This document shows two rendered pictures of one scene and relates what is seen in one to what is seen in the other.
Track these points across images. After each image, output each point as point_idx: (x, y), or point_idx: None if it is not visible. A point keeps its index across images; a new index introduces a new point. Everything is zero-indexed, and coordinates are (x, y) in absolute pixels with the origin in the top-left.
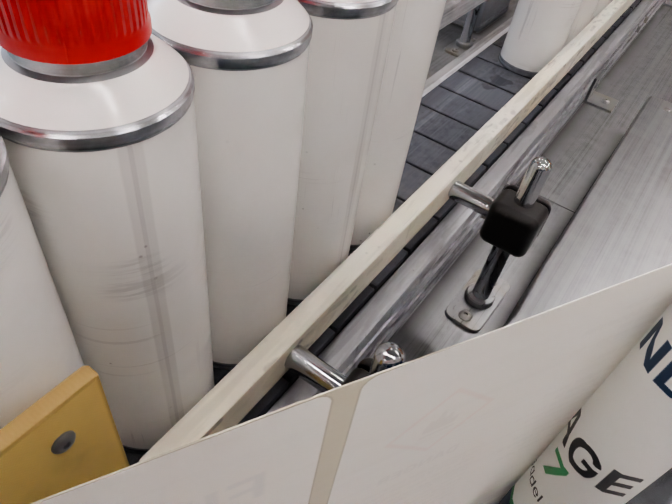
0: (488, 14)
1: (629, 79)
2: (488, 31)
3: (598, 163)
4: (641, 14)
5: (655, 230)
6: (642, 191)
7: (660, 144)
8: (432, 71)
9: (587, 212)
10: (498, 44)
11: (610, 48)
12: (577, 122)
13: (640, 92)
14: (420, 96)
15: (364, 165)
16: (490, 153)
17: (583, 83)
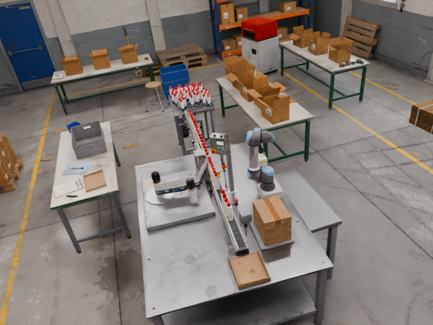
0: (240, 217)
1: (221, 224)
2: (238, 218)
3: (214, 211)
4: (225, 224)
5: (205, 200)
6: (208, 202)
7: (210, 206)
8: (234, 208)
9: (209, 198)
10: None
11: (222, 215)
12: (220, 213)
13: (219, 222)
14: (214, 182)
15: (213, 180)
16: (216, 194)
17: (220, 208)
